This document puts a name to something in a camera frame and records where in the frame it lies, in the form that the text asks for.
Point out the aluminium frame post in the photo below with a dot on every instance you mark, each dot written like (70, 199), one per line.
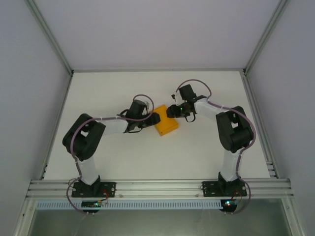
(51, 37)
(263, 37)

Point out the small circuit board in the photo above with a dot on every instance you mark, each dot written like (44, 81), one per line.
(91, 204)
(229, 203)

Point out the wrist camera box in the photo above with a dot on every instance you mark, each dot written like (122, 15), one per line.
(174, 96)
(148, 104)

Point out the yellow paper box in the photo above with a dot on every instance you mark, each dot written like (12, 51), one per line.
(167, 123)

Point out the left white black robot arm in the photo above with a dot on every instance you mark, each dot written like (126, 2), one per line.
(83, 137)

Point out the long aluminium mounting rail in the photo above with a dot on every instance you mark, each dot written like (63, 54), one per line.
(160, 188)

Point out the aluminium side rail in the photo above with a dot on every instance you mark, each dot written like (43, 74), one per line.
(252, 98)
(61, 108)

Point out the aluminium frame leg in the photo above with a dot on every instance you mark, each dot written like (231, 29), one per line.
(24, 216)
(292, 216)

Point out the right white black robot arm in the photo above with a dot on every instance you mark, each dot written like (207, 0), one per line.
(233, 132)

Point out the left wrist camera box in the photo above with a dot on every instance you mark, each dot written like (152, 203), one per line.
(148, 104)

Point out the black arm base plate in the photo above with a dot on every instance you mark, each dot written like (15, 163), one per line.
(209, 188)
(109, 186)

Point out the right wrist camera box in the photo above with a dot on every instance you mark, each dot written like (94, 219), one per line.
(174, 96)

